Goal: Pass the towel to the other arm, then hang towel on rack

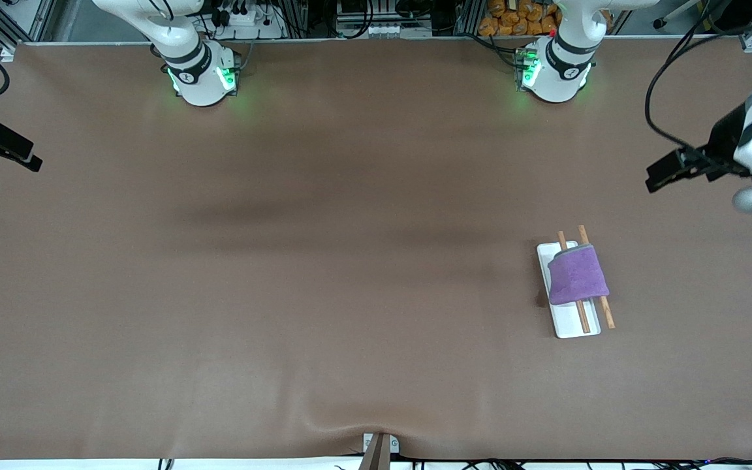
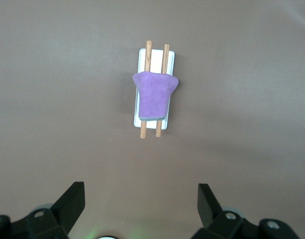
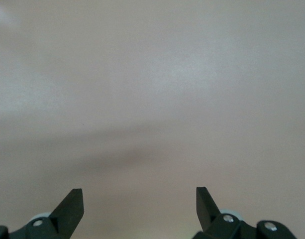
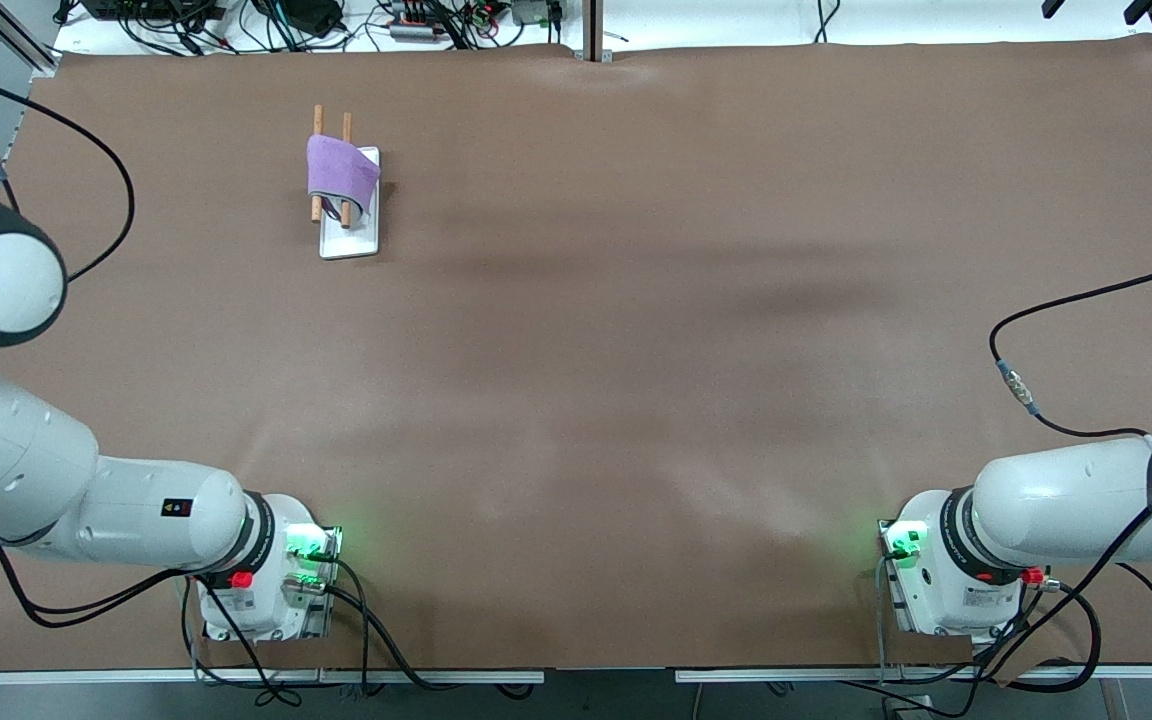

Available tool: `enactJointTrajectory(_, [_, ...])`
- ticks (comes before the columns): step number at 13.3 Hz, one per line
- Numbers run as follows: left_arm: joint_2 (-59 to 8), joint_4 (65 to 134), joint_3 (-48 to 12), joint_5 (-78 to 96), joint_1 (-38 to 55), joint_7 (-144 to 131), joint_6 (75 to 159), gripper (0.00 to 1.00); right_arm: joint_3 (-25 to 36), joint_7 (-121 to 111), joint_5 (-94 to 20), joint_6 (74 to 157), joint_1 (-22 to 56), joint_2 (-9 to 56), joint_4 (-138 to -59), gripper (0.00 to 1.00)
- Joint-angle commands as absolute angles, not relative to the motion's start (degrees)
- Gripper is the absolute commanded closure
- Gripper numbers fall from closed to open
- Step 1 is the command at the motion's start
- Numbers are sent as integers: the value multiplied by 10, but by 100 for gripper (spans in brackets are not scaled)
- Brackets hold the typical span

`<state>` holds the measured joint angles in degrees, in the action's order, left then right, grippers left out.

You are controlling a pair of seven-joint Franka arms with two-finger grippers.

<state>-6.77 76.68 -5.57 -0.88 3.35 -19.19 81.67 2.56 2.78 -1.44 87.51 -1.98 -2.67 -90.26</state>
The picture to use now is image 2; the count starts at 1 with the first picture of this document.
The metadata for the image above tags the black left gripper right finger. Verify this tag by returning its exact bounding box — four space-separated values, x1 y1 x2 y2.
197 183 303 239

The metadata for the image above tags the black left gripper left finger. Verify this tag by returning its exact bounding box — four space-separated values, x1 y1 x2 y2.
0 181 86 239

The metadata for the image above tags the purple towel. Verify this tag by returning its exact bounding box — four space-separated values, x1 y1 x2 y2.
131 71 180 122

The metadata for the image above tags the wooden rack rod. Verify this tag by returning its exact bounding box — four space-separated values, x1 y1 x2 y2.
139 40 153 139
155 43 171 138

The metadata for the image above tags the white rack base tray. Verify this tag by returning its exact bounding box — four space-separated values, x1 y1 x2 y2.
132 48 176 130

